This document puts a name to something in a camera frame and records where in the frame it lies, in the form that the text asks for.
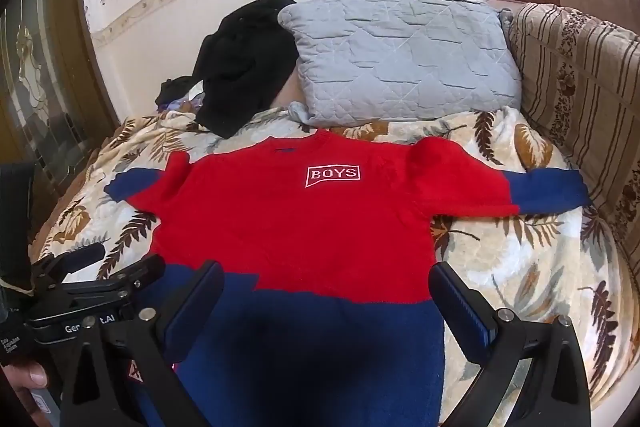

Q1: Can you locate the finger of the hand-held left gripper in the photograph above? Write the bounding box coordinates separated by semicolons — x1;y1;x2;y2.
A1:
62;254;167;303
31;243;107;295

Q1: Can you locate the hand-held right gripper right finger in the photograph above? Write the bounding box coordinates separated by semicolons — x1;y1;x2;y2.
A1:
429;261;593;427

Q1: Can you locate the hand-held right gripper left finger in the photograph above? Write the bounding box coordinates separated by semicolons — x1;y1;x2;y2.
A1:
60;259;226;427

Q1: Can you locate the red and blue sweater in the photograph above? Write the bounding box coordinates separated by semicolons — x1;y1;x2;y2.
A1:
105;129;591;427

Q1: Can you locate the person's left hand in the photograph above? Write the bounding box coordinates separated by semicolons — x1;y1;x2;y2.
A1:
0;359;51;427

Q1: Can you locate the leaf print fleece blanket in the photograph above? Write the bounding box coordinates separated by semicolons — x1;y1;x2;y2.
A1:
30;104;631;413

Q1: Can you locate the small dark cloth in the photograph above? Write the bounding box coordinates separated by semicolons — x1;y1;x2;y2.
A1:
155;76;206;108

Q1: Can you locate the wooden stained glass door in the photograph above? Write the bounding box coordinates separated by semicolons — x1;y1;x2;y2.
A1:
0;0;118;248

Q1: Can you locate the black garment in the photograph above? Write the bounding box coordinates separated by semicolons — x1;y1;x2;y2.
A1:
192;0;301;138

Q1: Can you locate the grey quilted pillow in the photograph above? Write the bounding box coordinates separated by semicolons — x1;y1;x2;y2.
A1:
277;0;523;128

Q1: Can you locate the striped floral sofa backrest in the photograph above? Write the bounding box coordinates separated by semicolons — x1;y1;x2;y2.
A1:
502;2;640;258

